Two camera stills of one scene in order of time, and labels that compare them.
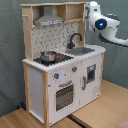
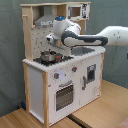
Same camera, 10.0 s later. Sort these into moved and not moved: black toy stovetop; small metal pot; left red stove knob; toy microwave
Moved: toy microwave
Not moved: small metal pot; left red stove knob; black toy stovetop
